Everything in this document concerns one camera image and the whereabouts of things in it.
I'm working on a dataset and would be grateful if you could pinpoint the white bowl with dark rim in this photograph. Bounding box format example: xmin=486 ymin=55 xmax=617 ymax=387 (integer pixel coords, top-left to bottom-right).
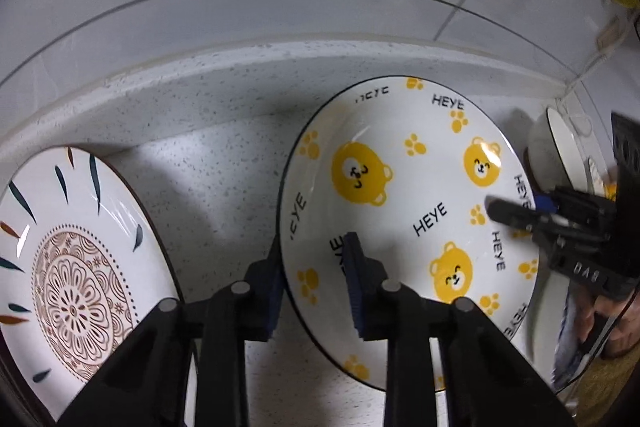
xmin=525 ymin=107 xmax=608 ymax=198

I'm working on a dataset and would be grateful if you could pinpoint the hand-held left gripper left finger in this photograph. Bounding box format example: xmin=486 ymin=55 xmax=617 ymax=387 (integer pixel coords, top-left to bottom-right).
xmin=57 ymin=234 xmax=287 ymax=427

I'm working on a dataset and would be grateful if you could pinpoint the beige wall socket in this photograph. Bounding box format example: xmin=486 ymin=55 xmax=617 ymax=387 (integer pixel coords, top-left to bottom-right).
xmin=595 ymin=24 xmax=626 ymax=52

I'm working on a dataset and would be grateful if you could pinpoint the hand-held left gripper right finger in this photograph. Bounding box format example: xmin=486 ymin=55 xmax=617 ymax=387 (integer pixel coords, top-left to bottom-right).
xmin=342 ymin=232 xmax=576 ymax=427

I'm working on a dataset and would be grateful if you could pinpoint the white plate with mandala pattern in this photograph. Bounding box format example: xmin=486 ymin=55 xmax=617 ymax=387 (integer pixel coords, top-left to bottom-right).
xmin=0 ymin=143 xmax=182 ymax=423

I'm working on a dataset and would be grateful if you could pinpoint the white plate with yellow bears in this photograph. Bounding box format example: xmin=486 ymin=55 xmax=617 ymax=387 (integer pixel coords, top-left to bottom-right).
xmin=276 ymin=75 xmax=541 ymax=392

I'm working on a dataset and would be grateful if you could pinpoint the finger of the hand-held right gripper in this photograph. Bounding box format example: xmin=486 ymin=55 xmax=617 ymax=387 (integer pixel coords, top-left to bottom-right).
xmin=532 ymin=188 xmax=614 ymax=221
xmin=486 ymin=198 xmax=567 ymax=236

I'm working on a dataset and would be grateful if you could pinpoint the person's right hand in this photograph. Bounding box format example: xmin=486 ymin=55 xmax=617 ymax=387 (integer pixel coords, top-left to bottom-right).
xmin=573 ymin=282 xmax=637 ymax=359

